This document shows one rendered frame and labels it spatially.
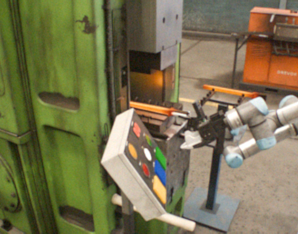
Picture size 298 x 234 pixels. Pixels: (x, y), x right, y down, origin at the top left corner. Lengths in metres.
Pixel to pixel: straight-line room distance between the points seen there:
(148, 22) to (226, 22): 7.81
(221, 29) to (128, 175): 8.40
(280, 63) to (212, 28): 4.49
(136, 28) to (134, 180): 0.73
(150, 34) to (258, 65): 3.81
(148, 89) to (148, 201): 1.05
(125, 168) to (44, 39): 0.80
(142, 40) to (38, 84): 0.55
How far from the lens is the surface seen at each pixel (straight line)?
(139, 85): 1.97
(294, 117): 1.26
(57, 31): 1.43
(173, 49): 1.56
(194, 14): 9.33
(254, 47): 5.01
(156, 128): 1.59
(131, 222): 1.33
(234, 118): 1.15
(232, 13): 9.10
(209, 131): 1.16
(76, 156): 1.64
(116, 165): 0.95
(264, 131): 1.17
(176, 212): 2.23
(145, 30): 1.39
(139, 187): 0.99
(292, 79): 5.13
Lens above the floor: 1.69
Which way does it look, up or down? 26 degrees down
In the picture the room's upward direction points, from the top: straight up
